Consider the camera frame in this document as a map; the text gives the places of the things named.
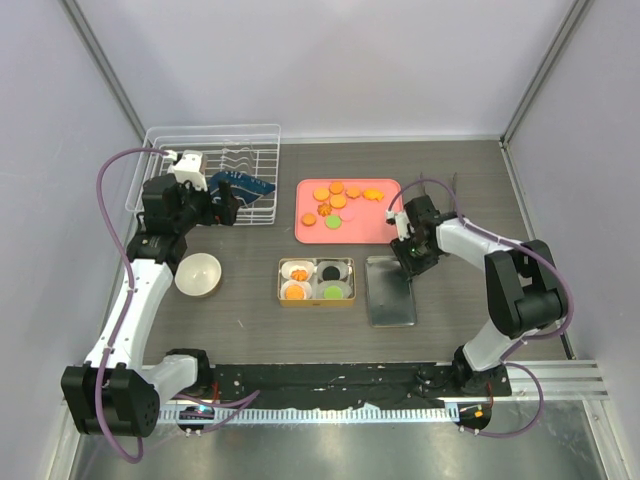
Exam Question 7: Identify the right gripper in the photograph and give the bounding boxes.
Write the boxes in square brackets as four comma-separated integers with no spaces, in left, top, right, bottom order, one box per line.
[391,230,440,280]

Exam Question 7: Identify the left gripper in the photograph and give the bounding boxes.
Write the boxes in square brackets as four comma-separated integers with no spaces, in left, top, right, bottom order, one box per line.
[173,176,239,234]

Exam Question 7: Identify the metal tongs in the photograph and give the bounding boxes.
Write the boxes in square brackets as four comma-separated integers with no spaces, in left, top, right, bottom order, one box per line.
[419,172,461,217]

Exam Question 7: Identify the silver tin lid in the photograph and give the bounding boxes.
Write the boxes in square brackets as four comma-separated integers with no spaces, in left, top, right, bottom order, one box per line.
[365,256,417,328]

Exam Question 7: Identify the black round cookie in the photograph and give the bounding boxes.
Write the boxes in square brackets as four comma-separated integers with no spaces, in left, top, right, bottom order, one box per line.
[322,266,341,281]

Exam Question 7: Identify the green round cookie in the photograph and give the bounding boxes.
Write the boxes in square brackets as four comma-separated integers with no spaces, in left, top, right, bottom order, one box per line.
[325,215,342,230]
[323,285,344,300]

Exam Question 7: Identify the orange swirl cookie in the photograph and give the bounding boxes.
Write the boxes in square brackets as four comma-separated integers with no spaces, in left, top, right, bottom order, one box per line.
[290,269,309,282]
[317,203,332,217]

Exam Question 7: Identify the large orange round cookie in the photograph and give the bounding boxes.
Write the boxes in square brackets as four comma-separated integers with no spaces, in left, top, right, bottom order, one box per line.
[284,284,306,300]

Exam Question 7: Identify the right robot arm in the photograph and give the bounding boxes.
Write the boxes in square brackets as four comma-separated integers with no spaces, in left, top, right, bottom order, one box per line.
[385,195,572,395]

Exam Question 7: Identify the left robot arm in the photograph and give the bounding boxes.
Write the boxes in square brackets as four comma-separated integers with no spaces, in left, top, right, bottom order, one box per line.
[61,174,239,438]

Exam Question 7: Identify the blue patterned plate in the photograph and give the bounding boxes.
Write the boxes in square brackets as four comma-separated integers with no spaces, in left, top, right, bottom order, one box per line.
[208,171,276,207]

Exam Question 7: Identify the orange scalloped cookie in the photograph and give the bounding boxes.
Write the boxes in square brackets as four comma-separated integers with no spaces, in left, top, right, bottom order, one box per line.
[362,188,385,202]

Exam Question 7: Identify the white bowl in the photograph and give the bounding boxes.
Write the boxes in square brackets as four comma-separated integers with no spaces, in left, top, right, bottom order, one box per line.
[174,253,222,298]

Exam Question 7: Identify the orange round cookie left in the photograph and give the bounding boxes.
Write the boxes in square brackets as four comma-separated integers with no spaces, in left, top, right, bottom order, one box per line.
[301,213,317,226]

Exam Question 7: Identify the pink round cookie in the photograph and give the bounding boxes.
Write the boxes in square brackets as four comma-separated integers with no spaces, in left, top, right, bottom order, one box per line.
[339,207,356,222]

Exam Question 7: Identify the orange cookie upper left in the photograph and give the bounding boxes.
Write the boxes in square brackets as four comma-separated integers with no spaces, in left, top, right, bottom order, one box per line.
[313,187,331,202]

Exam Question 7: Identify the orange round cookie middle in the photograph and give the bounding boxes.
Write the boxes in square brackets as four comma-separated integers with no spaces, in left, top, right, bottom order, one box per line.
[330,194,347,209]

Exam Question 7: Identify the pink tray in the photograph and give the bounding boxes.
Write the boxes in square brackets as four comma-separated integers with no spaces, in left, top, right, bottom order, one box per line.
[295,178,402,244]

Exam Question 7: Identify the orange round cookie top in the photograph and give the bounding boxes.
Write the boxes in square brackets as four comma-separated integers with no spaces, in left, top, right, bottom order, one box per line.
[329,181,344,195]

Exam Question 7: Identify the gold cookie tin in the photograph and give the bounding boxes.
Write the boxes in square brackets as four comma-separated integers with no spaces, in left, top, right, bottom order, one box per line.
[276,257,357,308]

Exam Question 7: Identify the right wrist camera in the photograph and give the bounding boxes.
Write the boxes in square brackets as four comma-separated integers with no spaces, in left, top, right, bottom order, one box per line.
[385,210,411,241]

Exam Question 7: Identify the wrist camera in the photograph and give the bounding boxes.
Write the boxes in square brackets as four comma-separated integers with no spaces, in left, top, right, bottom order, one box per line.
[385,210,411,241]
[163,150,208,191]

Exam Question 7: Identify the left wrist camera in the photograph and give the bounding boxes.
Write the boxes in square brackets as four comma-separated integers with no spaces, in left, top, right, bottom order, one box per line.
[163,150,208,191]

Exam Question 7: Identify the white wire dish rack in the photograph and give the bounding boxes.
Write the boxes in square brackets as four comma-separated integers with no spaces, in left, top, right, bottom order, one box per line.
[143,124,281,226]

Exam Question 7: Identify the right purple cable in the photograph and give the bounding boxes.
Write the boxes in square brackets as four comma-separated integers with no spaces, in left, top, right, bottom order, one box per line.
[385,178,574,438]

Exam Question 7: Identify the purple cable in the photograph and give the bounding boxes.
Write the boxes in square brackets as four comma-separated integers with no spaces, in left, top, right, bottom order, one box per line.
[385,178,574,438]
[94,148,174,464]

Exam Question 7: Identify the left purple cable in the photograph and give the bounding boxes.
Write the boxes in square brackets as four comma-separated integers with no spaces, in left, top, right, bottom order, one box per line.
[94,148,174,464]

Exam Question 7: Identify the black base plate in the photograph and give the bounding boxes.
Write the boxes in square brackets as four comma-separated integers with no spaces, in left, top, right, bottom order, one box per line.
[176,362,512,410]

